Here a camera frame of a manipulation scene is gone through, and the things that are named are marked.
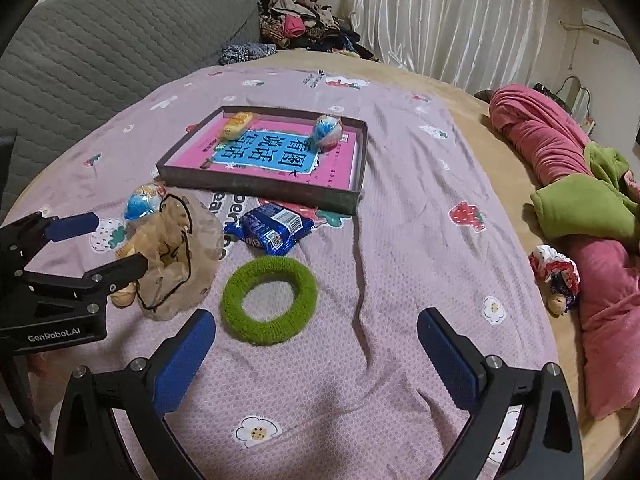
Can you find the egg-shaped toy capsule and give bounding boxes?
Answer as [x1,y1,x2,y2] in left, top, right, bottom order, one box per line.
[312,114,343,151]

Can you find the pink and blue book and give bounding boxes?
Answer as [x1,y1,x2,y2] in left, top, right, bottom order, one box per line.
[167,115,362,192]

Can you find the blue snack packet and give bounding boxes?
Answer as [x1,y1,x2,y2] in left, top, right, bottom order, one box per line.
[223,201,313,256]

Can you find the shallow dark cardboard box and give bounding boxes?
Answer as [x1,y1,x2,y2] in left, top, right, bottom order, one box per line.
[155,105,369,217]

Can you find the green fleece cloth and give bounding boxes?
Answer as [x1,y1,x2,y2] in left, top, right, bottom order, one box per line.
[530,141,640,253]

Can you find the pink fleece blanket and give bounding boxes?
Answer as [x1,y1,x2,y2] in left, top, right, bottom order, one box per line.
[487,85,640,420]

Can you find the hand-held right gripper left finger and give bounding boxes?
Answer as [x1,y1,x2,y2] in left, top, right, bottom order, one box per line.
[51,308,217,480]

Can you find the green fuzzy ring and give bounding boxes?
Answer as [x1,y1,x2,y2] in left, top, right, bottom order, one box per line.
[221,256,319,346]

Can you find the pink strawberry printed blanket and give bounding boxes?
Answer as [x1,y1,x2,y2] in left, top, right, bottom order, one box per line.
[0,62,561,480]

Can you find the blue patterned cloth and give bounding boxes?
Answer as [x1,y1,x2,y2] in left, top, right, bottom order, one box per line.
[218,42,277,66]

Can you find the white shiny curtain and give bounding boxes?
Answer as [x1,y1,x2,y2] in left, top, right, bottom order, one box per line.
[345,0,553,93]

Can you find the pile of clothes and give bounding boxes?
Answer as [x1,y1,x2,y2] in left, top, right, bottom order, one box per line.
[252,0,381,63]

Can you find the grey quilted sofa back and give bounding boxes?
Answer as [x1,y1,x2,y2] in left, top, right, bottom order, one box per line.
[0,0,263,221]

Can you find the white air conditioner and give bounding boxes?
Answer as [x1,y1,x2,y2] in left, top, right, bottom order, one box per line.
[582,7,626,41]

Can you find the arched mirror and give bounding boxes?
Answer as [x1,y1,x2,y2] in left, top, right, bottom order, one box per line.
[560,76,593,126]

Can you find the beige mesh drawstring pouch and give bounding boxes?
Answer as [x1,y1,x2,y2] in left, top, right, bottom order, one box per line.
[132,192,226,322]

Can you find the beige bed sheet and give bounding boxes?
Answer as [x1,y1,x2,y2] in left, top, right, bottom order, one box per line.
[260,47,640,480]

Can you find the small yellow snack packet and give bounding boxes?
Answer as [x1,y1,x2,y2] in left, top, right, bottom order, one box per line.
[221,111,256,141]

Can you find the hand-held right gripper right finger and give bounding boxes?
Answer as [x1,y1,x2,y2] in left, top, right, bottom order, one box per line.
[416,307,585,480]

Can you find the small patterned cloth doll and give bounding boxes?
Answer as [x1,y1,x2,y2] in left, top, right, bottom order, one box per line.
[529,244,581,316]

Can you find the red snack packet foreground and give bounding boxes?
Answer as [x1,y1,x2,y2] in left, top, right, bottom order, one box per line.
[123,183,168,222]

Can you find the dark green patterned bag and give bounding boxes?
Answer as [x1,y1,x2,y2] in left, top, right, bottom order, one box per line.
[532,82,568,106]

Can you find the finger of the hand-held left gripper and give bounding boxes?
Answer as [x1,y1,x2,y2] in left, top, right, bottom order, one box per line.
[0,211,100,273]
[22,252,151,306]

